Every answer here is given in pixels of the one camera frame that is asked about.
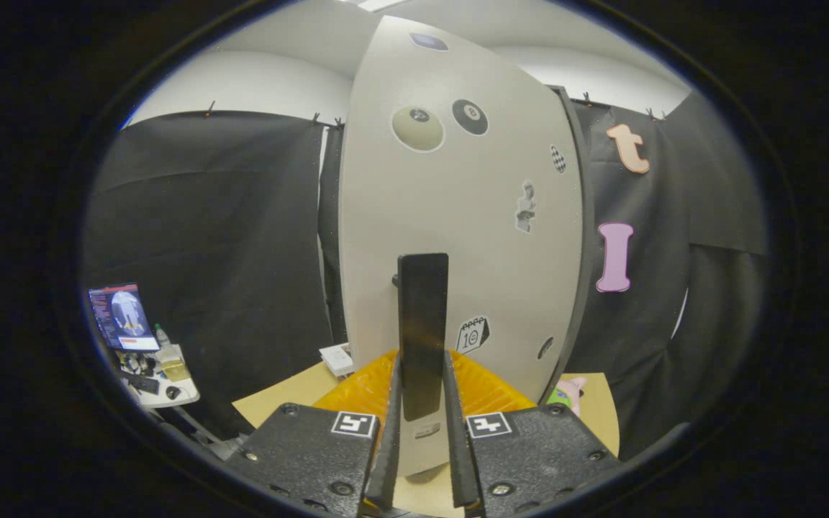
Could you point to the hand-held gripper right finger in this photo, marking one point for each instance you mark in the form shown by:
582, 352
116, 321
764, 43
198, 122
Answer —
537, 453

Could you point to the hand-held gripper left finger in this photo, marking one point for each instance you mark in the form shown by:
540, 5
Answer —
314, 453

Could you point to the beige shoe cabinet door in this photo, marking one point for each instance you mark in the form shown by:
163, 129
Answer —
472, 273

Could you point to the pink and green plush toy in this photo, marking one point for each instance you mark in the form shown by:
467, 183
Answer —
569, 392

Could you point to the white book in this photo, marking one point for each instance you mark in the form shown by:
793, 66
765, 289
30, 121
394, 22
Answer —
337, 358

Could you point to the white side table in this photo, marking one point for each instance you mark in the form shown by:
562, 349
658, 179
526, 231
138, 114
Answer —
184, 394

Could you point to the black keyboard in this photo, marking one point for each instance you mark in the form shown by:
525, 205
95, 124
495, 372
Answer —
141, 383

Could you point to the clear plastic bottle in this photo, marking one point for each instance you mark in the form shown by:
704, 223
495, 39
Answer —
162, 337

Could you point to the laptop screen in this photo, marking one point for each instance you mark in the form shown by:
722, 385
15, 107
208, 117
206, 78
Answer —
123, 316

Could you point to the black backdrop cloth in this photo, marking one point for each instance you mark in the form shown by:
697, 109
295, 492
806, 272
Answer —
227, 216

